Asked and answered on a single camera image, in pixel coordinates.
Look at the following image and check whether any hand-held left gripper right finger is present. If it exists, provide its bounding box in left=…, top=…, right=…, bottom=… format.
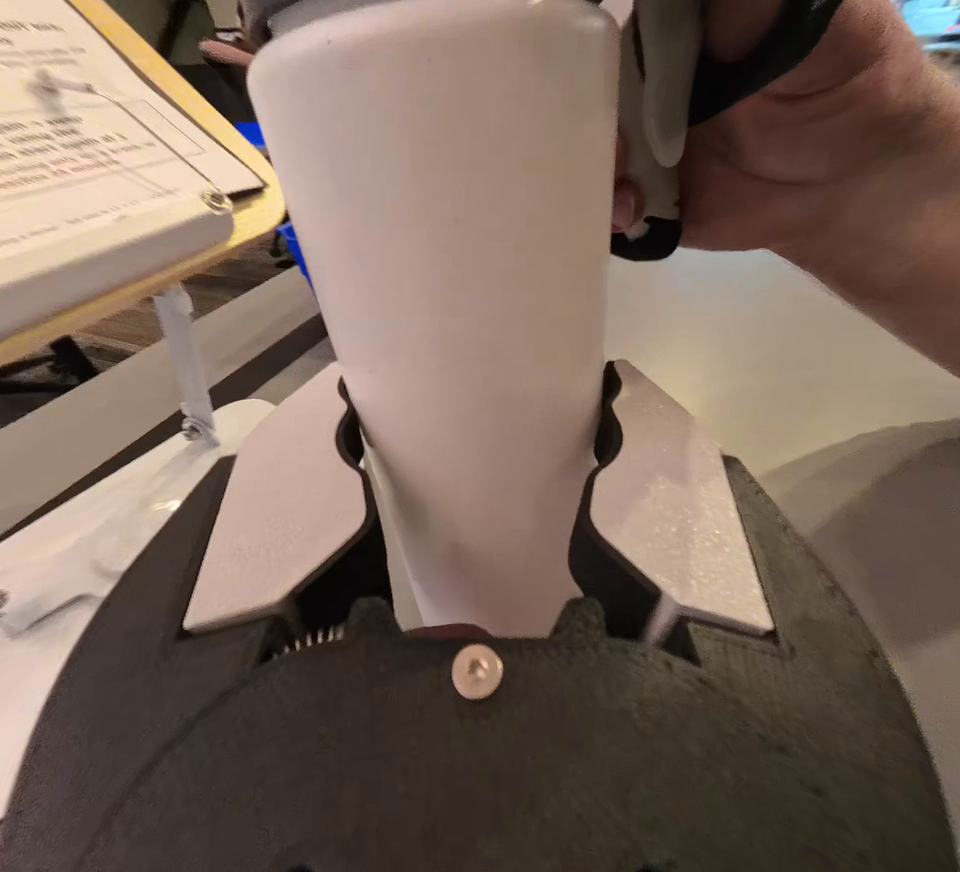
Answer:
left=567, top=360, right=775, bottom=647

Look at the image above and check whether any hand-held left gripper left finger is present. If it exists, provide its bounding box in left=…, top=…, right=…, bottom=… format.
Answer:
left=182, top=366, right=391, bottom=635

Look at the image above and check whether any blue plastic bin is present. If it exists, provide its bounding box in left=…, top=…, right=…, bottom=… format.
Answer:
left=236, top=121, right=313, bottom=292

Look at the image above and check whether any white plastic bottle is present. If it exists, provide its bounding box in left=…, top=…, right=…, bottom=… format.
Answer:
left=246, top=0, right=624, bottom=639

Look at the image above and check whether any person's right hand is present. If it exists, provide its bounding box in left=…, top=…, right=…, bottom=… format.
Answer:
left=611, top=0, right=960, bottom=282

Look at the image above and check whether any black tape strip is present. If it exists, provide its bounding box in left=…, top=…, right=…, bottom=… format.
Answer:
left=0, top=313, right=335, bottom=542

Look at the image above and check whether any clear acrylic stand support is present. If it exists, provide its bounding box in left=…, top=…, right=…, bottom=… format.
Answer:
left=0, top=287, right=226, bottom=635

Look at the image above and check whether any instruction sheet on wooden board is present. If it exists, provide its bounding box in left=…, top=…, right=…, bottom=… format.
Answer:
left=0, top=0, right=288, bottom=365

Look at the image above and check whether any printed instruction sheet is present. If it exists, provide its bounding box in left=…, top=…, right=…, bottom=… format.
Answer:
left=0, top=0, right=268, bottom=337

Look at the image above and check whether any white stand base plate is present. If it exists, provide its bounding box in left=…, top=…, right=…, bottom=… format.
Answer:
left=0, top=398, right=276, bottom=807

